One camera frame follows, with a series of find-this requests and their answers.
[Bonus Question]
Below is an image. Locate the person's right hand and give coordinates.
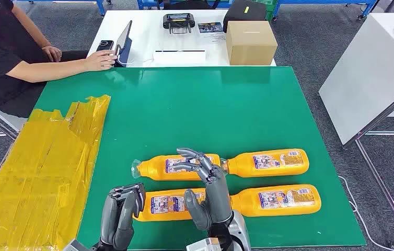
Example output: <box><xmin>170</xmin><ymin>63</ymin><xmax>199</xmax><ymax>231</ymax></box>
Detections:
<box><xmin>84</xmin><ymin>49</ymin><xmax>118</xmax><ymax>72</ymax></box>

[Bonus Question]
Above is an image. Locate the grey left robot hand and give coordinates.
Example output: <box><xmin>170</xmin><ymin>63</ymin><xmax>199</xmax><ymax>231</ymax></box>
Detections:
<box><xmin>93</xmin><ymin>182</ymin><xmax>146</xmax><ymax>251</ymax></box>

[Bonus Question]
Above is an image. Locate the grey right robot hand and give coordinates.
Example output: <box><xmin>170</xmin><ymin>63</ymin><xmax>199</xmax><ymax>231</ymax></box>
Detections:
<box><xmin>172</xmin><ymin>147</ymin><xmax>234</xmax><ymax>233</ymax></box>

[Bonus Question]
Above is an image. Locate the person's left hand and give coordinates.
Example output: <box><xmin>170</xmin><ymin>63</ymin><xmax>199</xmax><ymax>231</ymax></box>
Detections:
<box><xmin>41</xmin><ymin>45</ymin><xmax>63</xmax><ymax>63</ymax></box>

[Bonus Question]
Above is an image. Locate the orange detergent bottle clear cap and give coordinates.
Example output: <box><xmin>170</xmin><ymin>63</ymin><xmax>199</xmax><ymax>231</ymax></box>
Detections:
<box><xmin>219</xmin><ymin>149</ymin><xmax>310</xmax><ymax>179</ymax></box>
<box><xmin>131</xmin><ymin>154</ymin><xmax>221</xmax><ymax>181</ymax></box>
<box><xmin>133</xmin><ymin>188</ymin><xmax>207</xmax><ymax>223</ymax></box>
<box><xmin>229</xmin><ymin>184</ymin><xmax>322</xmax><ymax>218</ymax></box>

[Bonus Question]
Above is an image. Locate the black smartphone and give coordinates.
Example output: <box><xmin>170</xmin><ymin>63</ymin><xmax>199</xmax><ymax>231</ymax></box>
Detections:
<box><xmin>96</xmin><ymin>40</ymin><xmax>114</xmax><ymax>53</ymax></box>

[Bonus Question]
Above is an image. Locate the tablet in blue case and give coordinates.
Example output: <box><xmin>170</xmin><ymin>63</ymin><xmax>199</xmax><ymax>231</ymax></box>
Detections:
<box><xmin>113</xmin><ymin>20</ymin><xmax>133</xmax><ymax>67</ymax></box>

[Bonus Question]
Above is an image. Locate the blue metal rack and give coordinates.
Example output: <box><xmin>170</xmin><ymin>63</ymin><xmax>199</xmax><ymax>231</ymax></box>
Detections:
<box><xmin>11</xmin><ymin>0</ymin><xmax>107</xmax><ymax>17</ymax></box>
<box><xmin>137</xmin><ymin>0</ymin><xmax>234</xmax><ymax>10</ymax></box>
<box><xmin>272</xmin><ymin>0</ymin><xmax>379</xmax><ymax>21</ymax></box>

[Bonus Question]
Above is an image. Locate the white chair with metal leg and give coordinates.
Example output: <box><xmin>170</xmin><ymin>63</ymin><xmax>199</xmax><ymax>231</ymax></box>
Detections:
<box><xmin>0</xmin><ymin>92</ymin><xmax>28</xmax><ymax>141</ymax></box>

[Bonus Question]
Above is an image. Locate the white flat box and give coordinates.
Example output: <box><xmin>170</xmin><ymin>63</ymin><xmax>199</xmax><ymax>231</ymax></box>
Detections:
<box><xmin>153</xmin><ymin>49</ymin><xmax>207</xmax><ymax>66</ymax></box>

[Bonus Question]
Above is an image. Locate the black remote controller with screen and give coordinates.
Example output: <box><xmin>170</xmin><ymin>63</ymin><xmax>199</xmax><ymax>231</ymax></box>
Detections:
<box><xmin>163</xmin><ymin>13</ymin><xmax>196</xmax><ymax>35</ymax></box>

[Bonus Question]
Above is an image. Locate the green work table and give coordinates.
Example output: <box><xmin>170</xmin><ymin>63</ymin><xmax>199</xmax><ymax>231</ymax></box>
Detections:
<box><xmin>32</xmin><ymin>65</ymin><xmax>367</xmax><ymax>250</ymax></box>

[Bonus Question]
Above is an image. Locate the yellow tape sheet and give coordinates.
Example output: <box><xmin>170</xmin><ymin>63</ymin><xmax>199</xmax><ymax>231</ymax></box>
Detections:
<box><xmin>0</xmin><ymin>94</ymin><xmax>111</xmax><ymax>251</ymax></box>

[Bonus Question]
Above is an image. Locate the printed leaflet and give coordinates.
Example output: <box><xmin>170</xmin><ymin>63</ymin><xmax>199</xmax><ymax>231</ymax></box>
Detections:
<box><xmin>198</xmin><ymin>21</ymin><xmax>225</xmax><ymax>42</ymax></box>

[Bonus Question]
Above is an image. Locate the black bag with yellow tag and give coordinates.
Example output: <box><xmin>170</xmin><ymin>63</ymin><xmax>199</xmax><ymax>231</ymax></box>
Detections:
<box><xmin>222</xmin><ymin>0</ymin><xmax>268</xmax><ymax>33</ymax></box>

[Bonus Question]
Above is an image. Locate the brown cardboard box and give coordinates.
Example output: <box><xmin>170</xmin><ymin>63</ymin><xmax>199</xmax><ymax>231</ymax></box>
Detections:
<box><xmin>225</xmin><ymin>20</ymin><xmax>279</xmax><ymax>66</ymax></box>

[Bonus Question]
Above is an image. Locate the green plastic crate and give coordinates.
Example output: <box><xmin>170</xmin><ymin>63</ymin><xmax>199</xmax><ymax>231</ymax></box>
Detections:
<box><xmin>252</xmin><ymin>0</ymin><xmax>280</xmax><ymax>22</ymax></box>

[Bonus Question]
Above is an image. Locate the white side table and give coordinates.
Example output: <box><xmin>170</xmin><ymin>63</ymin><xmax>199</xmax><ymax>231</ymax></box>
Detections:
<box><xmin>319</xmin><ymin>13</ymin><xmax>394</xmax><ymax>146</ymax></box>

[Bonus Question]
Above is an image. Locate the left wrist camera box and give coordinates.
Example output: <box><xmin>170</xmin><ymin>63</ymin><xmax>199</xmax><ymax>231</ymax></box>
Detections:
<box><xmin>62</xmin><ymin>239</ymin><xmax>92</xmax><ymax>251</ymax></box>

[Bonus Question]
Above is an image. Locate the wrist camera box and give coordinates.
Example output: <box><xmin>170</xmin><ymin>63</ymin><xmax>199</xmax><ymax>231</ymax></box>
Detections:
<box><xmin>186</xmin><ymin>237</ymin><xmax>222</xmax><ymax>251</ymax></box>
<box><xmin>62</xmin><ymin>239</ymin><xmax>92</xmax><ymax>251</ymax></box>

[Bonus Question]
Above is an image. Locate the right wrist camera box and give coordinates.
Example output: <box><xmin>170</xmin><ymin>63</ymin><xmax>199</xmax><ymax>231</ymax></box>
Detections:
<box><xmin>186</xmin><ymin>237</ymin><xmax>222</xmax><ymax>251</ymax></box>

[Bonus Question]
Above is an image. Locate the white floor cable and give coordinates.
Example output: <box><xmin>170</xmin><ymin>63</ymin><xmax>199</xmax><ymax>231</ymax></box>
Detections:
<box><xmin>337</xmin><ymin>176</ymin><xmax>394</xmax><ymax>251</ymax></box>

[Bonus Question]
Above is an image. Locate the metal table frame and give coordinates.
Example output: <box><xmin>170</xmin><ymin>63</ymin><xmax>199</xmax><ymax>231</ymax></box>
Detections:
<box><xmin>343</xmin><ymin>62</ymin><xmax>394</xmax><ymax>250</ymax></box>

